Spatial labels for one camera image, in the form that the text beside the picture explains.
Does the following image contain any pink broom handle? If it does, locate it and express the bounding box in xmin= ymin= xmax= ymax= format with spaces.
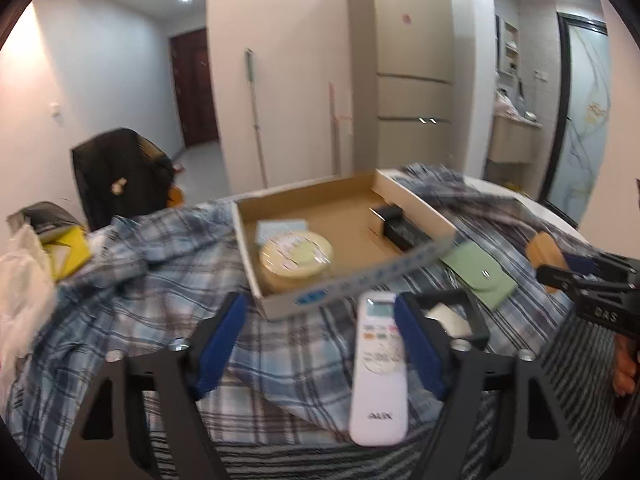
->
xmin=327 ymin=81 xmax=353 ymax=177

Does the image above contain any long dark box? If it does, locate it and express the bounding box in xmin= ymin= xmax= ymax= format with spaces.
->
xmin=387 ymin=217 xmax=432 ymax=253

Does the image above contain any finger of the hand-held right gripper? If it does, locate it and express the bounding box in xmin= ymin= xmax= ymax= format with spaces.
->
xmin=536 ymin=265 xmax=640 ymax=294
xmin=565 ymin=254 xmax=640 ymax=276

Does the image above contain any small black box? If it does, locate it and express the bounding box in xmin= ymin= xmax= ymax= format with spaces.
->
xmin=368 ymin=203 xmax=403 ymax=238

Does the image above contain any round yellow tin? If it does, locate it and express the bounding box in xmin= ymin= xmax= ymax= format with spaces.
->
xmin=258 ymin=230 xmax=333 ymax=295

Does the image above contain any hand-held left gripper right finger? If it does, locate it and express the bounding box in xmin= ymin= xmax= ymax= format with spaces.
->
xmin=393 ymin=292 xmax=583 ymax=480

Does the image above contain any clear plastic bag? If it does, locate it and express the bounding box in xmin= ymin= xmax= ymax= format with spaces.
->
xmin=0 ymin=225 xmax=57 ymax=376

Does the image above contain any black jacket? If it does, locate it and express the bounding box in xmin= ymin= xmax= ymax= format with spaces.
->
xmin=71 ymin=128 xmax=176 ymax=231

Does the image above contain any beige refrigerator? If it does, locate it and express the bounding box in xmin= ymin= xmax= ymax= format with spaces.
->
xmin=346 ymin=0 xmax=457 ymax=173

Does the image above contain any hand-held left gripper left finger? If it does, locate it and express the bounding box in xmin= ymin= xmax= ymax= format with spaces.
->
xmin=65 ymin=291 xmax=249 ymax=480

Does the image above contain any grey mop handle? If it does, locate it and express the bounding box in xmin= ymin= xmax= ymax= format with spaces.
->
xmin=244 ymin=48 xmax=269 ymax=188

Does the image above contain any black-framed glass door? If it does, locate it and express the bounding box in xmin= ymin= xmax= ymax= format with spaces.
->
xmin=542 ymin=12 xmax=611 ymax=211

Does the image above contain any person's right hand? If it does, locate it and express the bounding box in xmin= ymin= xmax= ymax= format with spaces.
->
xmin=612 ymin=335 xmax=640 ymax=398

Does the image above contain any small grey-blue box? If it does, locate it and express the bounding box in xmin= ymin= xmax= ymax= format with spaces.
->
xmin=256 ymin=218 xmax=310 ymax=246

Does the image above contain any blue plaid cloth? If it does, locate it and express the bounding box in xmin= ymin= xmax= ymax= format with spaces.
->
xmin=0 ymin=162 xmax=626 ymax=480

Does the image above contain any wall shelf niche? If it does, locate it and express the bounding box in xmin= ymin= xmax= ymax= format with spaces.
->
xmin=495 ymin=15 xmax=521 ymax=78

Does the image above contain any beige vanity cabinet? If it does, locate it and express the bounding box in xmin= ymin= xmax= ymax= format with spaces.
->
xmin=487 ymin=112 xmax=543 ymax=165

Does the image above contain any green pouch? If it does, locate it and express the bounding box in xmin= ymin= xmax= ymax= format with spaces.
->
xmin=440 ymin=241 xmax=519 ymax=311

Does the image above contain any white remote control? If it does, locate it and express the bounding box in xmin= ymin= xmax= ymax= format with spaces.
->
xmin=348 ymin=291 xmax=410 ymax=447

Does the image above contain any pink cloth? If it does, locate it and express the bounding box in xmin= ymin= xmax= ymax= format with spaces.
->
xmin=495 ymin=87 xmax=521 ymax=118

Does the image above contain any brown door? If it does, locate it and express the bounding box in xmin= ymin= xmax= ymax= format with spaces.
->
xmin=169 ymin=28 xmax=221 ymax=148

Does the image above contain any black square tray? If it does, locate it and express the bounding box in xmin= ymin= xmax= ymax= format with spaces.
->
xmin=422 ymin=290 xmax=491 ymax=351

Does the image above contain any shallow cardboard box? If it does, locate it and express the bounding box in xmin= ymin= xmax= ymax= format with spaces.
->
xmin=231 ymin=167 xmax=458 ymax=322

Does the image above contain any brown patterned cloth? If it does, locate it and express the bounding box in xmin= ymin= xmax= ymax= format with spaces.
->
xmin=137 ymin=135 xmax=173 ymax=166

